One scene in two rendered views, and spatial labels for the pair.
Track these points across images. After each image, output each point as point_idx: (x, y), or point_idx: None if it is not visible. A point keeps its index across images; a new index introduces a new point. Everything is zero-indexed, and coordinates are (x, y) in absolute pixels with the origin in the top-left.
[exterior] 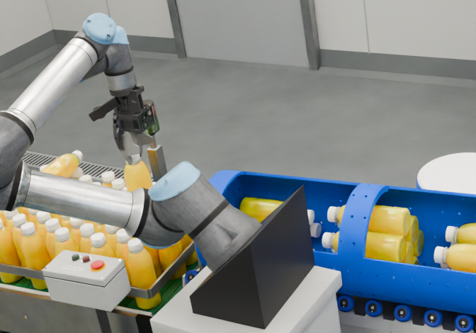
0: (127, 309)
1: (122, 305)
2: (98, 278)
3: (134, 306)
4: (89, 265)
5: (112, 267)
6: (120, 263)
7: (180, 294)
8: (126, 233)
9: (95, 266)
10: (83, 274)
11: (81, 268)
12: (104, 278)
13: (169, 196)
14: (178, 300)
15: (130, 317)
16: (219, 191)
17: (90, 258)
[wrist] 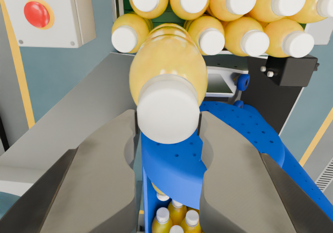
0: (120, 3)
1: None
2: (17, 35)
3: (128, 11)
4: None
5: (52, 42)
6: (68, 47)
7: (18, 185)
8: (141, 8)
9: (27, 18)
10: (10, 0)
11: None
12: (24, 45)
13: None
14: (8, 187)
15: (112, 14)
16: (185, 200)
17: None
